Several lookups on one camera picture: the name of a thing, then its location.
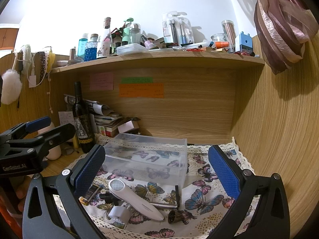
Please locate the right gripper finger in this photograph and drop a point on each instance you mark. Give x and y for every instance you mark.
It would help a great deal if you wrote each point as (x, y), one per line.
(31, 126)
(58, 136)

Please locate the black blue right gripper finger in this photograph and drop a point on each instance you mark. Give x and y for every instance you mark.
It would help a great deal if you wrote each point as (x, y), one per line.
(41, 218)
(271, 218)

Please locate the black yellow battery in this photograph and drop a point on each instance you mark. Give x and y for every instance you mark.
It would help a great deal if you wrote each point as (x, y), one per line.
(90, 194)

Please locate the white handheld beauty device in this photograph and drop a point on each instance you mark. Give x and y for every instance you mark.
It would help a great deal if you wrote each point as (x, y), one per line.
(122, 191)

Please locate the white charger plug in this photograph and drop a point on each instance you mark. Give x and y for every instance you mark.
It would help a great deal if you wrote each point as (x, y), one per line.
(121, 213)

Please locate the cream ceramic mug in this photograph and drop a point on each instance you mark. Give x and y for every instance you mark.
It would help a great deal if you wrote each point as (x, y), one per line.
(54, 152)

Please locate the white paper note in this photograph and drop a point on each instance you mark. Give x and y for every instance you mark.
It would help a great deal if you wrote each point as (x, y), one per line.
(66, 117)

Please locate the dark wine bottle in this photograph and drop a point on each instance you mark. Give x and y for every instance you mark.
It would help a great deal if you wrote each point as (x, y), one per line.
(82, 120)

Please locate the white fluffy pompom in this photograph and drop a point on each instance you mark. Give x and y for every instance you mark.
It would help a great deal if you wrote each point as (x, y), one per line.
(11, 88)

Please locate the stack of books papers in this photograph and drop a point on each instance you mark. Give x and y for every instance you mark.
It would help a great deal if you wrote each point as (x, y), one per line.
(104, 121)

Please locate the butterfly print table cloth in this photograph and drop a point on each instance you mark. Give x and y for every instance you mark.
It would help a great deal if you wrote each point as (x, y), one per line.
(203, 203)

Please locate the pink sticky note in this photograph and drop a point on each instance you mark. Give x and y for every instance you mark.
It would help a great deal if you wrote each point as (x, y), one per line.
(102, 81)

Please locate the small pink white box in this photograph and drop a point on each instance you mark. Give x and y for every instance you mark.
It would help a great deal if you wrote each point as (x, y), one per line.
(128, 126)

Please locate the clear plastic storage box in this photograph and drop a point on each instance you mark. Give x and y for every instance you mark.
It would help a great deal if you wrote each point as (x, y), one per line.
(147, 158)

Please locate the brown small bell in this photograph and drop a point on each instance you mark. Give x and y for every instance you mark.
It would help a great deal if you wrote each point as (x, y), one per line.
(176, 216)

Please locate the black hex key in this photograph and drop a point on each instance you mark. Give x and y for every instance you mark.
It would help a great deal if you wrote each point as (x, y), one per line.
(172, 201)

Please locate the green sticky note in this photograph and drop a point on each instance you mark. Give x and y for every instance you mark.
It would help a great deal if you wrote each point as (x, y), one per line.
(137, 80)

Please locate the light blue liquid bottle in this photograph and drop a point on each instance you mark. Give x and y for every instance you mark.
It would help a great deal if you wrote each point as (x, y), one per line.
(81, 45)

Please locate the blue bead bottle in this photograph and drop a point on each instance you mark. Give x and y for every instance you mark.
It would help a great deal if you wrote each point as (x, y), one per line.
(90, 52)

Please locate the orange sticky note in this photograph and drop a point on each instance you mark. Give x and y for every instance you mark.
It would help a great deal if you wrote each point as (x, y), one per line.
(144, 90)

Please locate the clear flat plastic case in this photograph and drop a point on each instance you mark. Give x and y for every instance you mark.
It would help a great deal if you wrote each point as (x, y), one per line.
(131, 49)

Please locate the green cap bottle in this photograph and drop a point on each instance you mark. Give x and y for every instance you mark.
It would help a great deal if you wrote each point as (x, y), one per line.
(126, 31)

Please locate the packaged toothbrush set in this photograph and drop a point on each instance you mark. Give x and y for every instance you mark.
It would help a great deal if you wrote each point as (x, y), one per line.
(177, 29)

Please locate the blue plastic block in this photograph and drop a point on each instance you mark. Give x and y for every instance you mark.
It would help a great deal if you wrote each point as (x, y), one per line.
(245, 43)

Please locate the orange cap marker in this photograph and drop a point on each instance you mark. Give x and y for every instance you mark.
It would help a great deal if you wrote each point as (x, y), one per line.
(219, 45)

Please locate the clear tube of sticks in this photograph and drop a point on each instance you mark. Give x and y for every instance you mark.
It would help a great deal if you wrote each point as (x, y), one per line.
(229, 30)

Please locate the pink striped curtain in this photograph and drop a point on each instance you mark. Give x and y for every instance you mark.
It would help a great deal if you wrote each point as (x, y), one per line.
(283, 28)

